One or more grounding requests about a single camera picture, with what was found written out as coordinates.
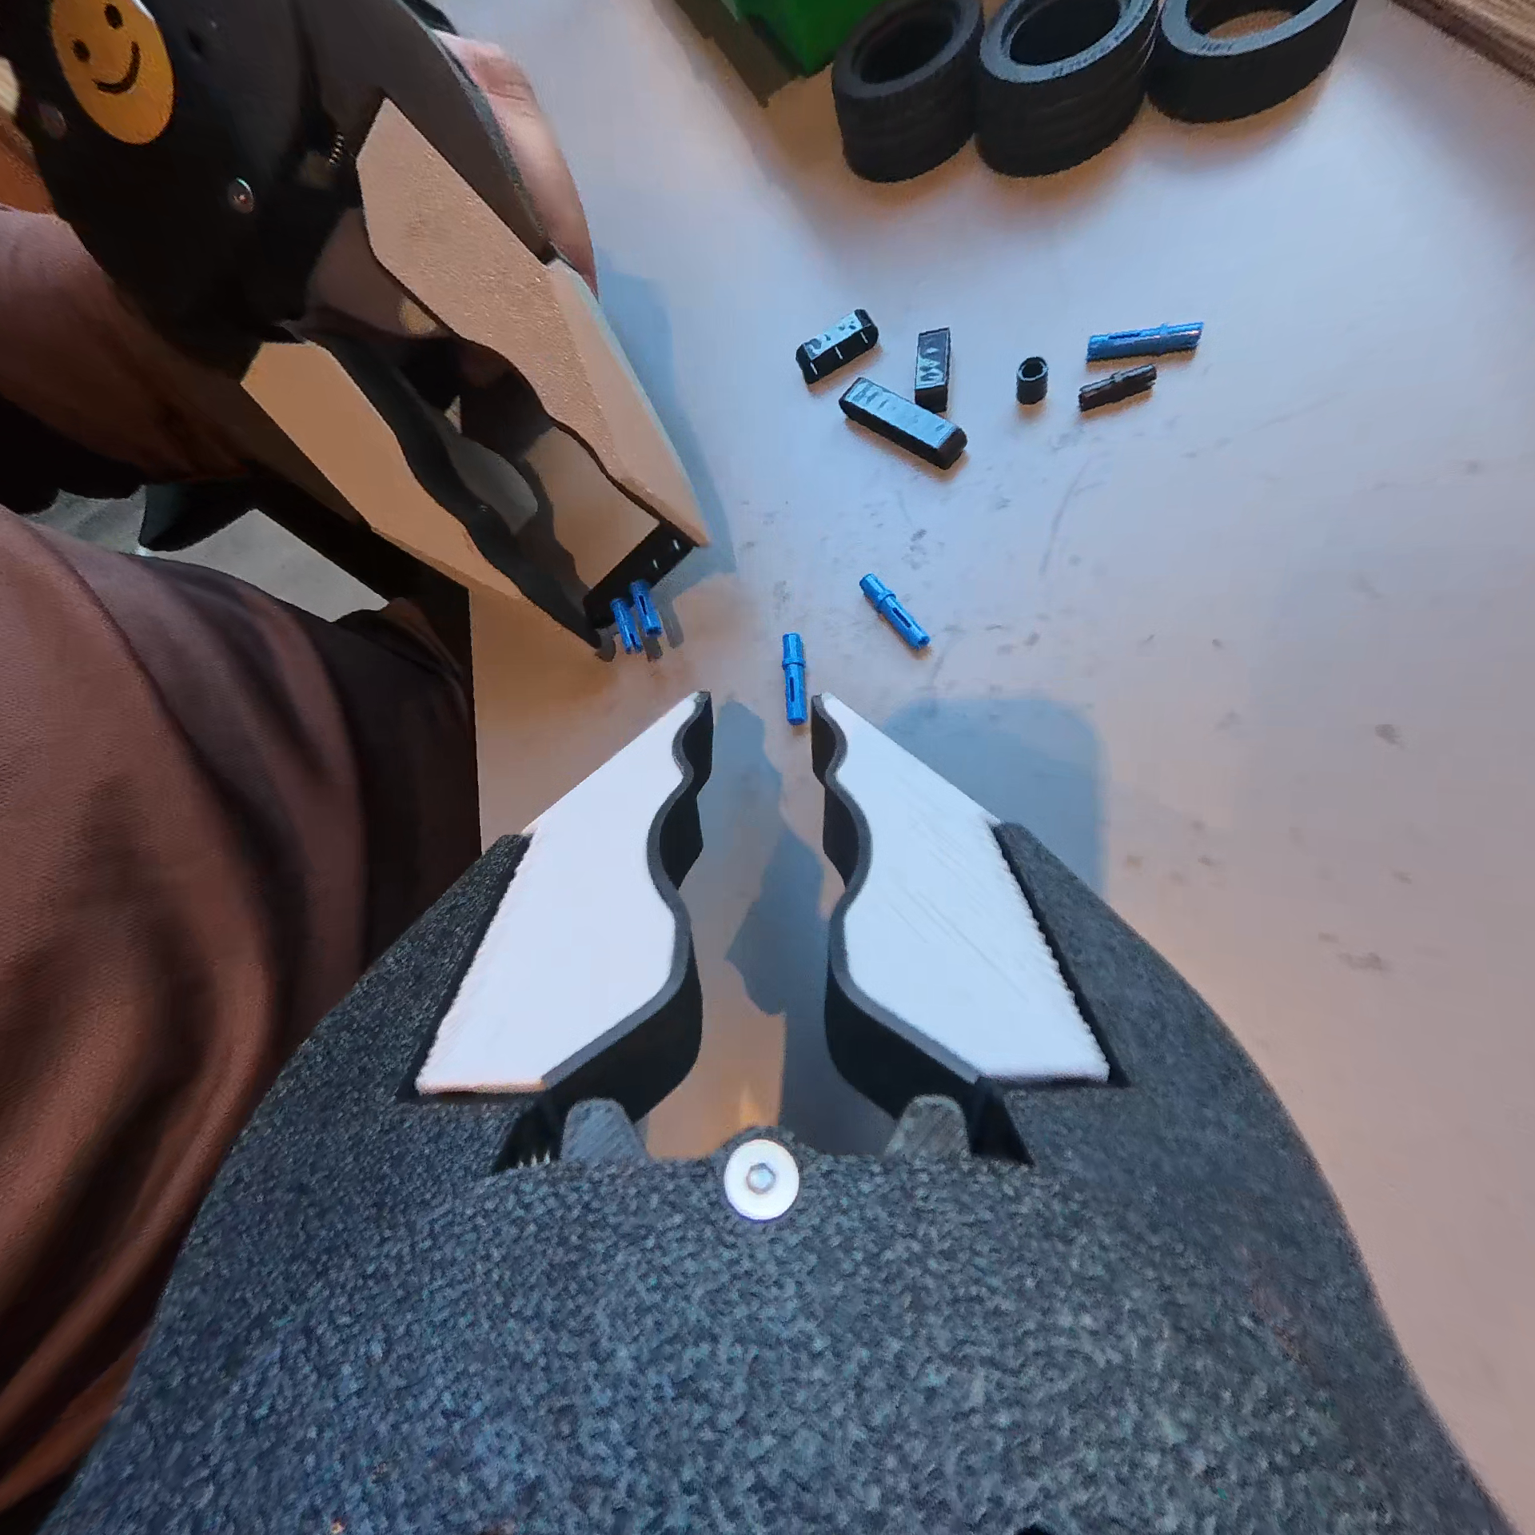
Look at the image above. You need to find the person's brown sweater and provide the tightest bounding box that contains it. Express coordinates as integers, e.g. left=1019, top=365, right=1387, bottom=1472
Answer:
left=0, top=503, right=480, bottom=1514

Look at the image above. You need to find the white desk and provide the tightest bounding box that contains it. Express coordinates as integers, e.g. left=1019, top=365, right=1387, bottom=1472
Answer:
left=462, top=0, right=1535, bottom=1441

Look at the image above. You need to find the person's left hand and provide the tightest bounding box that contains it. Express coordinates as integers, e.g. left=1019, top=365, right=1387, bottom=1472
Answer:
left=450, top=34, right=603, bottom=286

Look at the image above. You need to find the person's left forearm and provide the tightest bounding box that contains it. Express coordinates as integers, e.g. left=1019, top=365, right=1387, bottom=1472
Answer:
left=0, top=204, right=290, bottom=482

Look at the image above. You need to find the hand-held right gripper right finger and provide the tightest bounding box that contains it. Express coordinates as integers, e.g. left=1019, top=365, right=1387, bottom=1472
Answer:
left=811, top=696, right=1109, bottom=1117

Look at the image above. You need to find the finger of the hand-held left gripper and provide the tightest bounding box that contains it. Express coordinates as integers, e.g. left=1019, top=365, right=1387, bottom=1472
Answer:
left=358, top=97, right=711, bottom=556
left=240, top=342, right=605, bottom=650

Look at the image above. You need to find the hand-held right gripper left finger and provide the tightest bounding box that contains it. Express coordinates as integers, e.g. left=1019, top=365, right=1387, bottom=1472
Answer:
left=416, top=692, right=713, bottom=1123

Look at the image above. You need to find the group of black rubber tyres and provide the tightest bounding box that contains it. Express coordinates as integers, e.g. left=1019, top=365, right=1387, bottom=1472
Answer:
left=974, top=0, right=1164, bottom=180

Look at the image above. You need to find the long black toy beam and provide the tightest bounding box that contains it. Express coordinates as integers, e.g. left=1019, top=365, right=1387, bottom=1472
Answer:
left=838, top=376, right=968, bottom=472
left=582, top=523, right=696, bottom=624

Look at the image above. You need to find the green plastic bin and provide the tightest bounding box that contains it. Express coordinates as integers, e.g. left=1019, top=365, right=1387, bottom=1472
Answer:
left=677, top=0, right=881, bottom=102

